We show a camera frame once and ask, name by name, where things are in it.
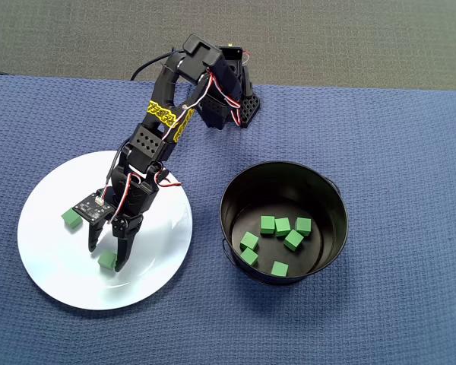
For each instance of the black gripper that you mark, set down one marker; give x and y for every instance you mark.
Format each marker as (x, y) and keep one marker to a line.
(122, 227)

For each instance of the green cube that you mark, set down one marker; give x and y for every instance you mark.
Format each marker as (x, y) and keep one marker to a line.
(303, 226)
(249, 240)
(279, 268)
(69, 219)
(268, 224)
(249, 256)
(282, 226)
(293, 240)
(106, 261)

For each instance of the white round plate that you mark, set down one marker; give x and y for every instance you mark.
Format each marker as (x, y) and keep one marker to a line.
(61, 266)

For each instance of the black metal bucket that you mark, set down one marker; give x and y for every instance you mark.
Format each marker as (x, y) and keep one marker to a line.
(243, 190)

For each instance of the blue woven cloth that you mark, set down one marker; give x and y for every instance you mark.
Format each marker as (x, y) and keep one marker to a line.
(403, 190)

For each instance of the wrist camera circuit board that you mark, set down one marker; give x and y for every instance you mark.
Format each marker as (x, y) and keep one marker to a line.
(93, 208)

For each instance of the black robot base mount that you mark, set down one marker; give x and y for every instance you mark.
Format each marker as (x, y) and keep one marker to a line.
(251, 108)

